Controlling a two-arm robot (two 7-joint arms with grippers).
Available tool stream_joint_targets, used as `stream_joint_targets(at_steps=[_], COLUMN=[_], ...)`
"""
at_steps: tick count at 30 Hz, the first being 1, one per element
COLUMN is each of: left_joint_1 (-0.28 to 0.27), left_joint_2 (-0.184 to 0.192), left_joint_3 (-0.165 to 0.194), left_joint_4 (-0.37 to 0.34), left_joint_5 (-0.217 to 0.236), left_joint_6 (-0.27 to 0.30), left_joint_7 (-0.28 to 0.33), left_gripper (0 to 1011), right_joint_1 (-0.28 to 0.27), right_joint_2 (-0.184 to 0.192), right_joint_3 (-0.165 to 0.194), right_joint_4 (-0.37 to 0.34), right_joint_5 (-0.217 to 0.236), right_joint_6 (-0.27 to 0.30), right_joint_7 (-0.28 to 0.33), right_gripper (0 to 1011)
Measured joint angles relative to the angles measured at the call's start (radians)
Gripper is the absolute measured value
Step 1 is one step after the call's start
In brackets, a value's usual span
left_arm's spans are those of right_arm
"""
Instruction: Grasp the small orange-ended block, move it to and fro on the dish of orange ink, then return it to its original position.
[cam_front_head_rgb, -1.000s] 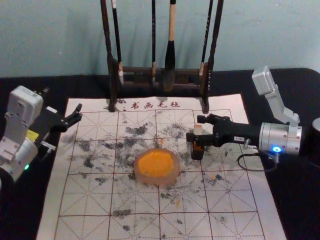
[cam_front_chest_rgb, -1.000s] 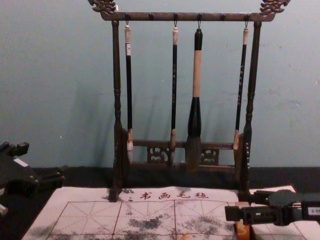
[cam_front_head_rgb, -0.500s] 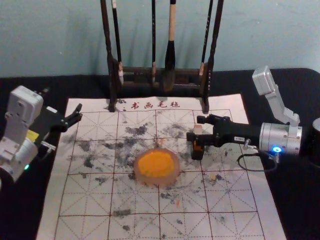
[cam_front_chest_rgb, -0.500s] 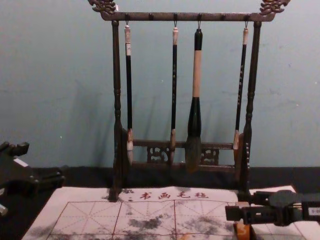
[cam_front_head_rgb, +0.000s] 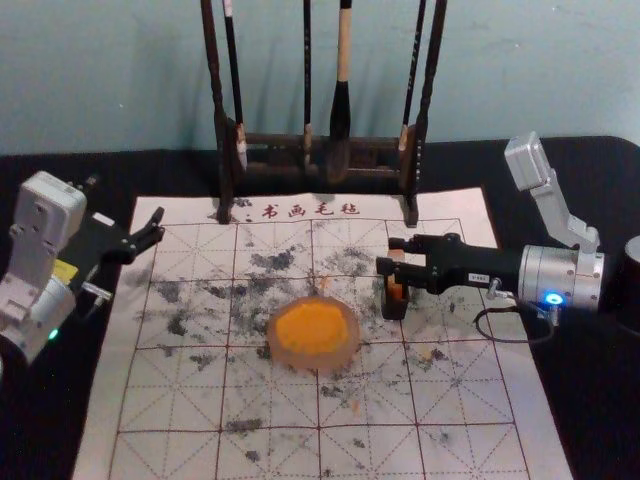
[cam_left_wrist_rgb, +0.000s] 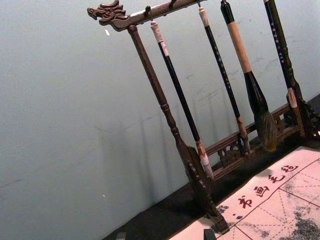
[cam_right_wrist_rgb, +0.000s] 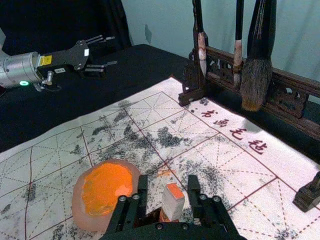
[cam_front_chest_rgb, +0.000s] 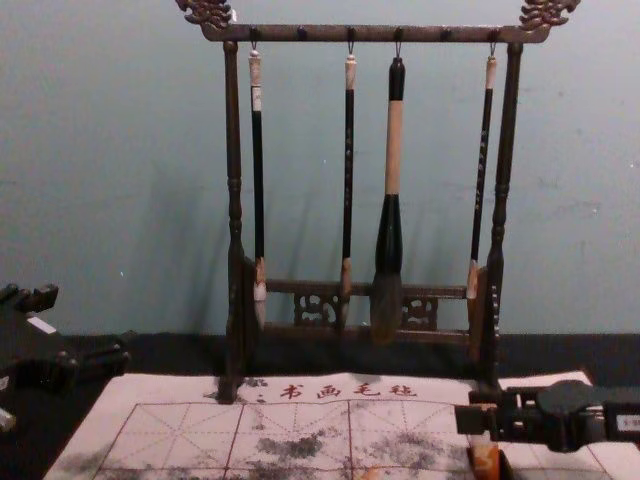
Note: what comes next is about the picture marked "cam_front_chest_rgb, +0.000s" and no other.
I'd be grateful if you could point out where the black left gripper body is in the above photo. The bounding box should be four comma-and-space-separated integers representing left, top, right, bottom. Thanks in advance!
0, 298, 80, 401

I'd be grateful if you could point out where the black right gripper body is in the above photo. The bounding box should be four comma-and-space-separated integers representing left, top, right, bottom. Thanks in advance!
535, 378, 640, 457

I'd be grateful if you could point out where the brush with orange white end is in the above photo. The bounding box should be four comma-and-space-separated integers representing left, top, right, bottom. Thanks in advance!
465, 432, 504, 480

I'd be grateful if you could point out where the black table cloth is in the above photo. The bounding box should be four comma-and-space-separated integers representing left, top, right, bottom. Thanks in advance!
0, 327, 640, 480

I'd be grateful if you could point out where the white felt mat, red grid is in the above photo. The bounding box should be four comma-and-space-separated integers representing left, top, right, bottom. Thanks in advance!
42, 368, 640, 480

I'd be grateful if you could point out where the dark carved wooden brush rack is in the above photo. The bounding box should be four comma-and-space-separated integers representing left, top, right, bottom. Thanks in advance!
174, 0, 584, 405

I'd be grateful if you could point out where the thin black brush, cream cap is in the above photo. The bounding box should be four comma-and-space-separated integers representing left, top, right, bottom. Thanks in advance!
339, 42, 359, 335
465, 42, 499, 302

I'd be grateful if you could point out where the black brush with white cap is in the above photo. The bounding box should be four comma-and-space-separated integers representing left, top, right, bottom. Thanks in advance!
247, 47, 268, 332

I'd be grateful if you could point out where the large cream and black brush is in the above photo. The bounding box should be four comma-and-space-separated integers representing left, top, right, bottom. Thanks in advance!
369, 42, 408, 347

